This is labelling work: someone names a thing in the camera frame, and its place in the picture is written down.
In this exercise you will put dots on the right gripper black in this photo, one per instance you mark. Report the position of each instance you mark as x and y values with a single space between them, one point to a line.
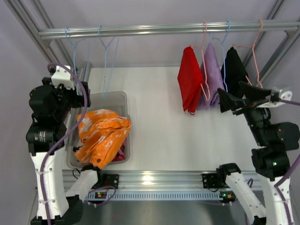
248 106

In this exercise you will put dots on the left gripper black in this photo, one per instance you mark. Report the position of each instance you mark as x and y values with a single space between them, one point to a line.
82 94

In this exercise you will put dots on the orange white trousers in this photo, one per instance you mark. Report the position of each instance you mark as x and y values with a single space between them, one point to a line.
101 133

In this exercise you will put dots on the pink camouflage trousers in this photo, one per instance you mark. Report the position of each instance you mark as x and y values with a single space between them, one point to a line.
123 153

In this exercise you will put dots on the light blue wire hanger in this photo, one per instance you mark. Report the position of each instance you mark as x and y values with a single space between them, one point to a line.
74 46

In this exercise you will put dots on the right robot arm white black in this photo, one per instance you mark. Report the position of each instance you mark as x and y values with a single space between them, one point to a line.
269 159

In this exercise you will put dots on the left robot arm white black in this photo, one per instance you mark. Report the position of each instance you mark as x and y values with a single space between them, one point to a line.
45 137

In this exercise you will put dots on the lilac trousers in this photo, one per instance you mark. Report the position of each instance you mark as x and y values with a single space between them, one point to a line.
214 79

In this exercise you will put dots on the red trousers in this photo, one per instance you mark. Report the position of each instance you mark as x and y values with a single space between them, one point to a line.
190 79

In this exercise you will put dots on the blue hanger under lilac trousers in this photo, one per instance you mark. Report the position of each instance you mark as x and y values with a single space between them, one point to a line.
222 43

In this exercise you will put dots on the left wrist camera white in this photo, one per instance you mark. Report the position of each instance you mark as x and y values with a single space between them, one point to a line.
62 77

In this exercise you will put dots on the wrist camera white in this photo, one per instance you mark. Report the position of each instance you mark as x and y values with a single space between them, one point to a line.
62 77
276 94

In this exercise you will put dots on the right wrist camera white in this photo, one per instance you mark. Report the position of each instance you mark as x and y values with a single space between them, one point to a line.
276 94

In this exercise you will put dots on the aluminium hanging rail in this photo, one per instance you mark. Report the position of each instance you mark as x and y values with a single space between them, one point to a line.
142 30

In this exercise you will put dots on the right aluminium frame post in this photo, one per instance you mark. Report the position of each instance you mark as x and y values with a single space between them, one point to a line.
273 47

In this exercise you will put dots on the aluminium frame post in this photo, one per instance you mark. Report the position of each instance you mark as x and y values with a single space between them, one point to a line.
273 47
32 28

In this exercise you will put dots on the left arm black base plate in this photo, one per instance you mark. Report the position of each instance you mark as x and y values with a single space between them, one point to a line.
107 180

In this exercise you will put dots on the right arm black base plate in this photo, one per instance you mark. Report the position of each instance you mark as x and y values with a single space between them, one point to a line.
213 181

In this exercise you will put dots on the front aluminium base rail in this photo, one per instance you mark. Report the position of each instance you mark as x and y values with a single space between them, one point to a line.
159 180

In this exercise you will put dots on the left aluminium frame post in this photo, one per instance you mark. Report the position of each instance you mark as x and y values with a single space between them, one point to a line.
32 28

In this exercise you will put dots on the grey slotted cable duct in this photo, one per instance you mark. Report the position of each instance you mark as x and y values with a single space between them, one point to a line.
155 196

